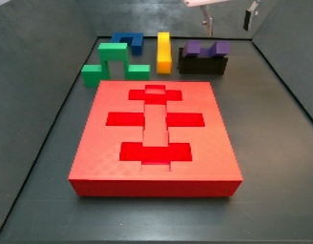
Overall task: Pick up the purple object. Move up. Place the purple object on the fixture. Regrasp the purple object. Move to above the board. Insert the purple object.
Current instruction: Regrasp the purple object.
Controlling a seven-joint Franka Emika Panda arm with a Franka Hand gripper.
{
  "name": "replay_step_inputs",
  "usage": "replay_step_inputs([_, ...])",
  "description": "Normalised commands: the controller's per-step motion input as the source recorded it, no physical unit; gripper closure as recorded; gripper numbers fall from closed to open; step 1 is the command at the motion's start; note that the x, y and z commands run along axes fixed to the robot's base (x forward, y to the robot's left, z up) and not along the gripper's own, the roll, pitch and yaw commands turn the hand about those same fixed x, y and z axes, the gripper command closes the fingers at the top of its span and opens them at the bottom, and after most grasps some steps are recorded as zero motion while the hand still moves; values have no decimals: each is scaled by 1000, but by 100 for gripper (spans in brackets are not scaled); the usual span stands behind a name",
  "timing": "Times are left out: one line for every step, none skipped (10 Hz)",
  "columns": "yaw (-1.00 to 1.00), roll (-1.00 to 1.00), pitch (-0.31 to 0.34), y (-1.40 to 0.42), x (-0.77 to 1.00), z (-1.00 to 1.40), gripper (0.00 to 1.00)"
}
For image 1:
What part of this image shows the red board with slots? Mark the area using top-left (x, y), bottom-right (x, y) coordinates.
top-left (68, 81), bottom-right (243, 197)

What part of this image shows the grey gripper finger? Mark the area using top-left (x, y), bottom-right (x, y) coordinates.
top-left (199, 5), bottom-right (214, 36)
top-left (243, 0), bottom-right (261, 31)

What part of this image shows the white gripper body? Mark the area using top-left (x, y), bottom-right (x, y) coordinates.
top-left (182, 0), bottom-right (230, 8)

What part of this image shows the blue U block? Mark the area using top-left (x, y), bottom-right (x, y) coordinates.
top-left (111, 32), bottom-right (143, 55)

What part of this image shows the green arch block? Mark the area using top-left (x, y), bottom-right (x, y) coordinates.
top-left (81, 43), bottom-right (150, 88)

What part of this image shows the purple U block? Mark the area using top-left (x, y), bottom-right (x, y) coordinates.
top-left (182, 40), bottom-right (230, 58)

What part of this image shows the black angle fixture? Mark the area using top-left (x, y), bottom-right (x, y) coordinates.
top-left (176, 49), bottom-right (227, 75)

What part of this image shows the yellow long bar block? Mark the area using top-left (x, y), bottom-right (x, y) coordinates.
top-left (156, 32), bottom-right (171, 74)

